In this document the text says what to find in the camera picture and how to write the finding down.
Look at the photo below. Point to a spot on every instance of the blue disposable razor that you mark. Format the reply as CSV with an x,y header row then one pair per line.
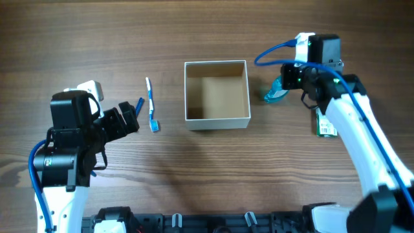
x,y
139,106

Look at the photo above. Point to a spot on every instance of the green white soap bar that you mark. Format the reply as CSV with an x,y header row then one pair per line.
x,y
324,128

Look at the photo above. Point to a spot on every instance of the white cardboard box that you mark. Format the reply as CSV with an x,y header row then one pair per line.
x,y
216,95

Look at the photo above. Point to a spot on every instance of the blue white toothbrush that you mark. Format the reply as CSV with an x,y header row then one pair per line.
x,y
154,125

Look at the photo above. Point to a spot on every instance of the blue mouthwash bottle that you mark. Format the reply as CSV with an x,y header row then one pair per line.
x,y
276,92

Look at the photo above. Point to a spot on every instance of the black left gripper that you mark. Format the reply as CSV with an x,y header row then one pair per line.
x,y
117,120

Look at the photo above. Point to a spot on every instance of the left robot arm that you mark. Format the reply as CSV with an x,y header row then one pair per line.
x,y
61,166

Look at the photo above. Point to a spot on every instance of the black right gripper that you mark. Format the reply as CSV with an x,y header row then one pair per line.
x,y
289,76

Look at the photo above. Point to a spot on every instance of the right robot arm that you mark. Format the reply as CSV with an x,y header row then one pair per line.
x,y
387,184

